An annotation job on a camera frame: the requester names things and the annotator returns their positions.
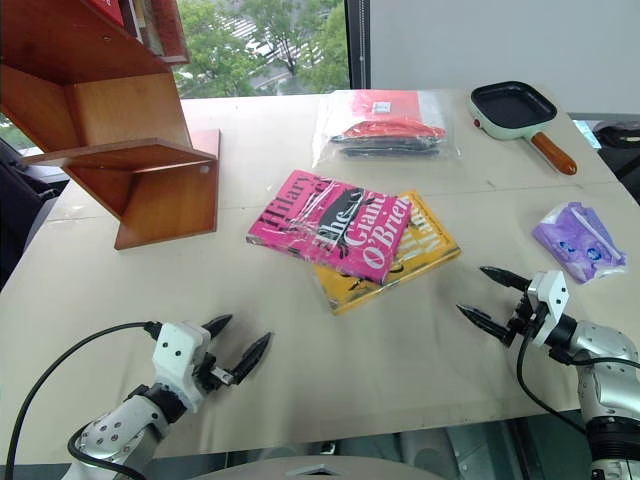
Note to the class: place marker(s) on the black window frame post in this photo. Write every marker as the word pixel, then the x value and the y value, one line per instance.
pixel 359 45

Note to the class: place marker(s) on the red folded item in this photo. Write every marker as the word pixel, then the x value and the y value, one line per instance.
pixel 400 100

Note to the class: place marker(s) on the green square frying pan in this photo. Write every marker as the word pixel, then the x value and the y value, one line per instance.
pixel 510 105

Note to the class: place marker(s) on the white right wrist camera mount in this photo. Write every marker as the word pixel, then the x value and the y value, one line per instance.
pixel 550 300

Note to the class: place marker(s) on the pale-paged book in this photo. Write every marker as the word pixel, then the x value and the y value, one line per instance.
pixel 152 27

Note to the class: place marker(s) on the black chair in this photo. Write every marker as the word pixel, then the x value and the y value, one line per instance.
pixel 20 210

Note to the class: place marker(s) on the pink paperback book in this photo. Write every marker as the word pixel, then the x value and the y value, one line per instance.
pixel 300 210

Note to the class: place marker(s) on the brown wooden bookshelf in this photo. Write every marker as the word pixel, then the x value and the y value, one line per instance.
pixel 110 115

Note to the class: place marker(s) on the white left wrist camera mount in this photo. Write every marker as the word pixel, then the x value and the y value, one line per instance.
pixel 177 350

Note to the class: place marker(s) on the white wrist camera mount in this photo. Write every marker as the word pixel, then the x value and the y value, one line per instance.
pixel 177 350
pixel 550 300

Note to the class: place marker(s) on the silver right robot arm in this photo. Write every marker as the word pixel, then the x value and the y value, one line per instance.
pixel 607 360

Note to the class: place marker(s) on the dark-spined book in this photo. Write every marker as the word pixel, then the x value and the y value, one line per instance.
pixel 132 17

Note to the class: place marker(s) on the green tree outside window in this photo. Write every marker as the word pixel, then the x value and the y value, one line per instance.
pixel 260 45

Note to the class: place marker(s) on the clear plastic bag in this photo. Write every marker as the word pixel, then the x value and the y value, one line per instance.
pixel 440 107

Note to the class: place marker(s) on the yellow paperback book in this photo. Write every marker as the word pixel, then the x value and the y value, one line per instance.
pixel 350 295

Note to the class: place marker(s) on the black bundled items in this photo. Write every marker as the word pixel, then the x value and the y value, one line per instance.
pixel 390 149

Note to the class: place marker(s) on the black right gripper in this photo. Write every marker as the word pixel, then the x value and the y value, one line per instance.
pixel 522 325

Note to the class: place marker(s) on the red book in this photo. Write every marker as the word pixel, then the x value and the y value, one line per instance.
pixel 107 9

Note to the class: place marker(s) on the purple tissue pack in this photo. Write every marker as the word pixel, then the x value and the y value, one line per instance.
pixel 580 240

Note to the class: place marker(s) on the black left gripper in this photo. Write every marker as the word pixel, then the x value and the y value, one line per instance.
pixel 206 374

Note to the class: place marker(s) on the black bag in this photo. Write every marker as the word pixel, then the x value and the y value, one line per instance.
pixel 622 150

